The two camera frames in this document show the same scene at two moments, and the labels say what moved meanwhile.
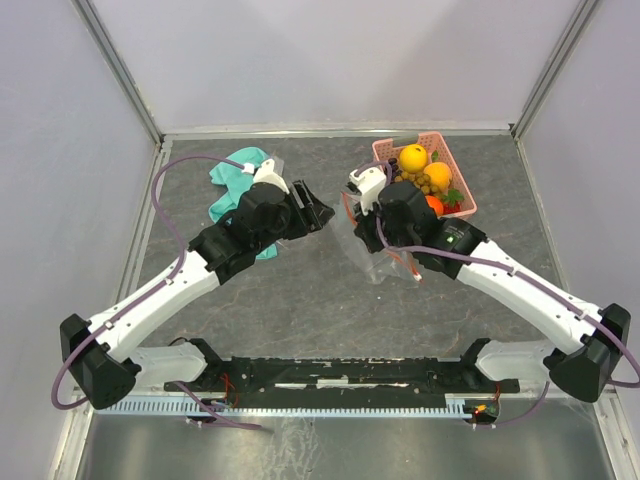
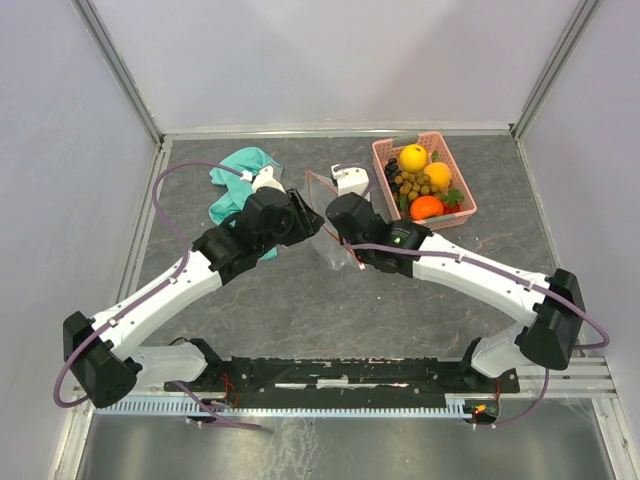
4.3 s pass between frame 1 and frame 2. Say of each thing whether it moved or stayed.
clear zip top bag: moved
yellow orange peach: stayed
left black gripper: stayed
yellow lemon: stayed
